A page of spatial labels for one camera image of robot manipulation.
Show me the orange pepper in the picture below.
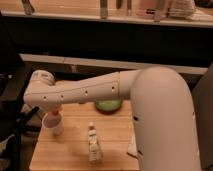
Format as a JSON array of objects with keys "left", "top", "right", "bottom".
[{"left": 51, "top": 111, "right": 59, "bottom": 116}]

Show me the small condiment bottle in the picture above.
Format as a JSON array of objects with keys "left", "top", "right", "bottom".
[{"left": 88, "top": 122, "right": 102, "bottom": 163}]

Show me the black equipment at left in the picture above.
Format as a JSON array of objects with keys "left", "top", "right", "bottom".
[{"left": 0, "top": 12, "right": 41, "bottom": 171}]

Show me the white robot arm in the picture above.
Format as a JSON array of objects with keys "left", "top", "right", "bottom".
[{"left": 24, "top": 66, "right": 202, "bottom": 171}]

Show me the green bowl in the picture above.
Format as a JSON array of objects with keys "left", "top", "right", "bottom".
[{"left": 95, "top": 100, "right": 122, "bottom": 112}]

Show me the white ceramic cup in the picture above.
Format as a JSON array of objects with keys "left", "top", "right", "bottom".
[{"left": 42, "top": 114, "right": 63, "bottom": 136}]

